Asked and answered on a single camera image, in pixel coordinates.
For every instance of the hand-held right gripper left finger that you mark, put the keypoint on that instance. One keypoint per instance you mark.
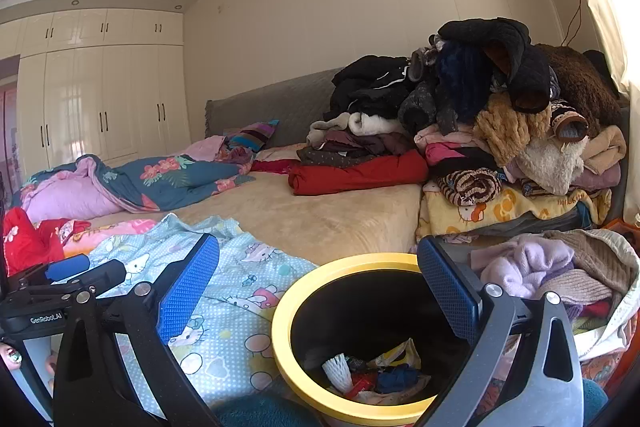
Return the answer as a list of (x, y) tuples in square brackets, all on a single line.
[(187, 292)]

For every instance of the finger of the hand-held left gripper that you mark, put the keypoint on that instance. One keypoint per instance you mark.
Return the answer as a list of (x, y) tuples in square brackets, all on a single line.
[(67, 267), (105, 277)]

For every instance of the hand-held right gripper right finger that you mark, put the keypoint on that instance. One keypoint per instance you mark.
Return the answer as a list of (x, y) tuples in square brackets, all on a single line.
[(445, 294)]

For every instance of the yellow snack wrapper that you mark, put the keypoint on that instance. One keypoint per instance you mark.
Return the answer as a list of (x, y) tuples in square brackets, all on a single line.
[(400, 354)]

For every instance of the yellow-rimmed black bin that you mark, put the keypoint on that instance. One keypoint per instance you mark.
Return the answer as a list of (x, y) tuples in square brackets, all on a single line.
[(370, 261)]

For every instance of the blue bag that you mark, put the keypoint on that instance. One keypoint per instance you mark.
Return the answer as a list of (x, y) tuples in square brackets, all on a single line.
[(397, 379)]

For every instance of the dark red snack wrapper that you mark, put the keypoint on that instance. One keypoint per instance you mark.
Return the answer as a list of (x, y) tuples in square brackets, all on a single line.
[(356, 363)]

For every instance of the red plastic packet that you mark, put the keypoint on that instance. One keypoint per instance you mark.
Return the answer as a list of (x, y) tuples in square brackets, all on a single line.
[(360, 387)]

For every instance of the white foam fruit net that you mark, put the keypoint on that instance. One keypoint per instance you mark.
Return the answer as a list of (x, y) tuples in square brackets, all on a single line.
[(335, 369)]

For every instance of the person's left hand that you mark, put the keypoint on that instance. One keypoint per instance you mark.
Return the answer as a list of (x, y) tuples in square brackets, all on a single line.
[(11, 354)]

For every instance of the pink cartoon blanket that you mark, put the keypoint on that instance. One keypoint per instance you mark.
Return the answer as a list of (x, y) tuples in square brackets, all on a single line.
[(115, 229)]

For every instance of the red floral cloth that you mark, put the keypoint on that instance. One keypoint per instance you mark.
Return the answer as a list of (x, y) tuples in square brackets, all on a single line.
[(25, 237)]

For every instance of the light blue cartoon blanket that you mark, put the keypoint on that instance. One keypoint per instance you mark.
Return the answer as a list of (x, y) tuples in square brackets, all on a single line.
[(240, 267)]

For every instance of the lavender sweater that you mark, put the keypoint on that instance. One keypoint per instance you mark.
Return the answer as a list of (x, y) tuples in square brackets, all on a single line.
[(525, 262)]

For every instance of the yellow cartoon blanket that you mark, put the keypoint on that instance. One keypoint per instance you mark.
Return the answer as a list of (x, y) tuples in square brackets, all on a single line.
[(505, 207)]

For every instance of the brown striped garment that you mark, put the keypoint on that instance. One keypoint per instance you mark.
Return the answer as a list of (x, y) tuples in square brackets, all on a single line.
[(470, 187)]

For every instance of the blue floral quilt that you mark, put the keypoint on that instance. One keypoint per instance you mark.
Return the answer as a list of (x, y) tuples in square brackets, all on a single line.
[(165, 182)]

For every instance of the pink garment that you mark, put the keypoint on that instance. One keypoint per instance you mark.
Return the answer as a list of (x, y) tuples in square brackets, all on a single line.
[(442, 152)]

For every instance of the bed with beige sheet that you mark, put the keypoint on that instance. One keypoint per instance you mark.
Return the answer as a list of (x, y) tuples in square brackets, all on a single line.
[(325, 217)]

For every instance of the light pink cloth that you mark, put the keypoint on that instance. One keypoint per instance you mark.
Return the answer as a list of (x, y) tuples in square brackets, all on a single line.
[(207, 149)]

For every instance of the red jacket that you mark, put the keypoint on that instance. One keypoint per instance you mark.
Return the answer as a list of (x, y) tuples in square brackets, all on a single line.
[(360, 177)]

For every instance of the pink cartoon closet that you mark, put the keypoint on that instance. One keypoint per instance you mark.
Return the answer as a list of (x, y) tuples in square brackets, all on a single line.
[(9, 132)]

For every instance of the white fleece garment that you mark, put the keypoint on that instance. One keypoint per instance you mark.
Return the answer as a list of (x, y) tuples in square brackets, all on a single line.
[(550, 167)]

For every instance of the cream wardrobe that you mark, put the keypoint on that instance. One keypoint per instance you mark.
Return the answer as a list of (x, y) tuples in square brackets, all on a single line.
[(115, 107)]

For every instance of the striped pillow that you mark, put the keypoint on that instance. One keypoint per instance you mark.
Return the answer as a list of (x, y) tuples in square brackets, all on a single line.
[(252, 137)]

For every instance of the tan fleece garment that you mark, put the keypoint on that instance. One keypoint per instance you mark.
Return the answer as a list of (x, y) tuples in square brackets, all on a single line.
[(505, 132)]

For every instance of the dark dotted garment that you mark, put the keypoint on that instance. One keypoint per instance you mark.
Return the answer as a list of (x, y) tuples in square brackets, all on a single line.
[(340, 154)]

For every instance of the cream garment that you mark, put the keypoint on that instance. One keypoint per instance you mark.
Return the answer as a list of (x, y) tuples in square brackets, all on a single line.
[(370, 124)]

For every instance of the grey knit garment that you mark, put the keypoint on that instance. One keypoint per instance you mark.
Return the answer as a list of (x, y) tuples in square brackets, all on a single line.
[(420, 102)]

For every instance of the grey padded headboard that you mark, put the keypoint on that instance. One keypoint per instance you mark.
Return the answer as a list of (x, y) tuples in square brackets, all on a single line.
[(280, 107)]

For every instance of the brown knitted sleeve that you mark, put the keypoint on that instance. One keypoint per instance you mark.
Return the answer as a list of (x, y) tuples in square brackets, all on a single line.
[(570, 129)]

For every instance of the beige folded cloth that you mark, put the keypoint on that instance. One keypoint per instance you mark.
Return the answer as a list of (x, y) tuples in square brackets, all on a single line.
[(605, 149)]

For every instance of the navy fuzzy garment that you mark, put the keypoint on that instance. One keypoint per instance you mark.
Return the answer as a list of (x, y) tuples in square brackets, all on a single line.
[(465, 77)]

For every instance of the black jacket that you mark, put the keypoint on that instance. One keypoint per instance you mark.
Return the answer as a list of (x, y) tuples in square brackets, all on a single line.
[(370, 79)]

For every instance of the black quilted coat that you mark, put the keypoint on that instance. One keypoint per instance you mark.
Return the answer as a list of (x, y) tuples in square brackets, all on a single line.
[(480, 29)]

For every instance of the cream curtain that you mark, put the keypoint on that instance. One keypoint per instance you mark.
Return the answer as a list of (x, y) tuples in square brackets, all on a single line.
[(615, 7)]

